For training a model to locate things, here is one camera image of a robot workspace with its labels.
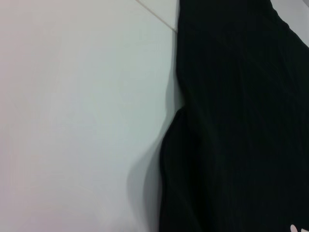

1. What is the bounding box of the black shirt with FREE print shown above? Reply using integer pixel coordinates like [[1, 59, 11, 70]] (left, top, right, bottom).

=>
[[158, 0, 309, 232]]

